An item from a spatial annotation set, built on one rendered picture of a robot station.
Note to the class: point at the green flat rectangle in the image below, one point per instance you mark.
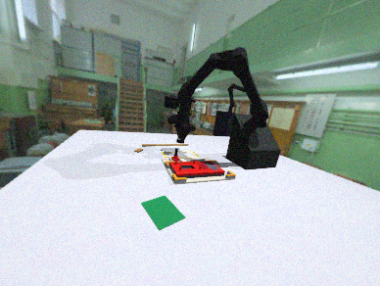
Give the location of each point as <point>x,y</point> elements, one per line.
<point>162,212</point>

